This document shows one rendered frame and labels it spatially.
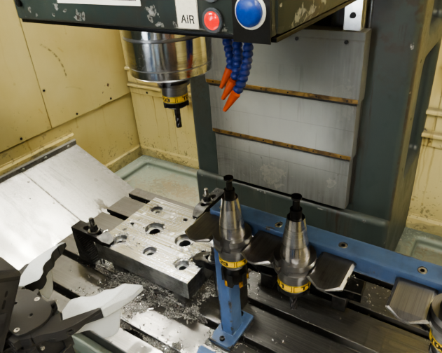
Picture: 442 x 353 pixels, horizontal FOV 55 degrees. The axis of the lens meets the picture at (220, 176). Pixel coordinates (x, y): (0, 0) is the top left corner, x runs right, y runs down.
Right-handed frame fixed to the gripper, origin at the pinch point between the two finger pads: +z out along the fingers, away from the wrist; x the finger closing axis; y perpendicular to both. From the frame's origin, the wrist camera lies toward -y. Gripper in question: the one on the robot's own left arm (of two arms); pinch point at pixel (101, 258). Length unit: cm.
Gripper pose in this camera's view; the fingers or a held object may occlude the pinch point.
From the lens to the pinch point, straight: 57.0
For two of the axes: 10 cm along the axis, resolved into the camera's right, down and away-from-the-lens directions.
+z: 5.8, -4.5, 6.8
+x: 8.1, 2.5, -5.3
